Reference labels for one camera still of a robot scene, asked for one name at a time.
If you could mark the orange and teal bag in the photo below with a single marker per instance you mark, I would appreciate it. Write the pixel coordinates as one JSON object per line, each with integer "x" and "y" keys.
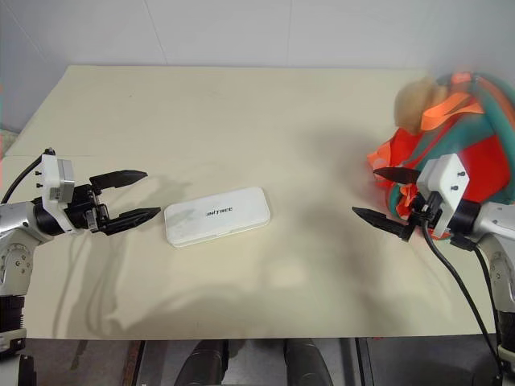
{"x": 480, "y": 140}

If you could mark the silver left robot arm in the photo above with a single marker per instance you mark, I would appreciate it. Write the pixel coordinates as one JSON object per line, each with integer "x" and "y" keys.
{"x": 16, "y": 225}

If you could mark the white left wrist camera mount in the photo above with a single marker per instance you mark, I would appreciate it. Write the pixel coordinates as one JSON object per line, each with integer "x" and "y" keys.
{"x": 50, "y": 173}

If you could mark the dark rounded shape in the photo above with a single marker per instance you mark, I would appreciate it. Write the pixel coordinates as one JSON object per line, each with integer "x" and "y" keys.
{"x": 307, "y": 364}
{"x": 203, "y": 364}

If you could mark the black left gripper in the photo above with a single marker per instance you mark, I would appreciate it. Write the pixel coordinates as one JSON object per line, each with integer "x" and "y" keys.
{"x": 82, "y": 207}

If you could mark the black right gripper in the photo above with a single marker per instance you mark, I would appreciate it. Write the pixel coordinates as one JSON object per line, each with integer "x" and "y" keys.
{"x": 427, "y": 209}

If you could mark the dark metal table leg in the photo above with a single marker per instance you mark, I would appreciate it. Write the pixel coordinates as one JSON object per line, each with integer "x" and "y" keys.
{"x": 363, "y": 362}
{"x": 136, "y": 364}

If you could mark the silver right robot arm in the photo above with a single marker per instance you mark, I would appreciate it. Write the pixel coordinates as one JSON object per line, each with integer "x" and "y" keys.
{"x": 497, "y": 225}

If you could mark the person's bare hand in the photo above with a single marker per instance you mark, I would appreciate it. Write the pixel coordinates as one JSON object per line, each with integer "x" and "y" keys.
{"x": 418, "y": 104}

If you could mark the white rectangular case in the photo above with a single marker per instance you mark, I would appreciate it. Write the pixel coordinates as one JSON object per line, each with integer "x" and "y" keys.
{"x": 217, "y": 215}

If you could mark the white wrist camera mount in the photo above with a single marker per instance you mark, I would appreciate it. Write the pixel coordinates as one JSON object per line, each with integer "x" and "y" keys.
{"x": 50, "y": 173}
{"x": 440, "y": 177}

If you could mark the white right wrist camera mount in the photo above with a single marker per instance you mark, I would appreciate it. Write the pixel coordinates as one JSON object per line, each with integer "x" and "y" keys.
{"x": 440, "y": 177}

